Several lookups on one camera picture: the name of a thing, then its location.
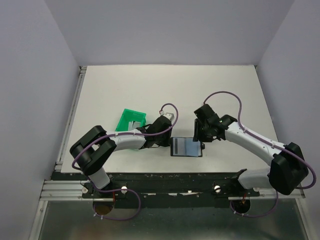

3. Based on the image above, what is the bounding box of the white credit card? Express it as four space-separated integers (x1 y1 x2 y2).
171 137 186 157

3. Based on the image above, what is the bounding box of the black leather card holder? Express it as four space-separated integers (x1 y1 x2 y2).
170 137 205 158

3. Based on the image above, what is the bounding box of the translucent blue credit card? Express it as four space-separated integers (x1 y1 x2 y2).
185 138 201 157

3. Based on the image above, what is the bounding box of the green plastic bin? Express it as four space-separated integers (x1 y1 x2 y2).
114 107 148 151

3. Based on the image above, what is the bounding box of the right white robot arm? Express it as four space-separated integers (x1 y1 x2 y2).
193 104 309 196

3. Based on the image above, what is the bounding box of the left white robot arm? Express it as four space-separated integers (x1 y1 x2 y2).
69 113 174 198

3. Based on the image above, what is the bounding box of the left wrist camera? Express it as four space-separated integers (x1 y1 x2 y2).
159 110 175 122

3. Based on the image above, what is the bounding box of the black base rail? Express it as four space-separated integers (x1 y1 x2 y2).
82 172 260 209

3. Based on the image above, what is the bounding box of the aluminium frame rail left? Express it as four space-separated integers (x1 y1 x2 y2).
54 66 88 172

